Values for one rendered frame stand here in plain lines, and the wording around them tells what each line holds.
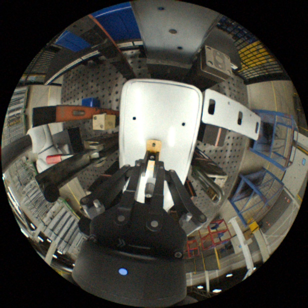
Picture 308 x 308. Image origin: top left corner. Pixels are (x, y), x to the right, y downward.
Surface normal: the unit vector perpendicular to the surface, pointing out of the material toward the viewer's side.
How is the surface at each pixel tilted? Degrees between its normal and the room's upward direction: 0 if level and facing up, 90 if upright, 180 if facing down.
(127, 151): 0
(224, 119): 0
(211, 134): 0
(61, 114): 90
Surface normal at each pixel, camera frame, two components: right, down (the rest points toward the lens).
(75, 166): 0.98, 0.17
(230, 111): -0.04, 0.36
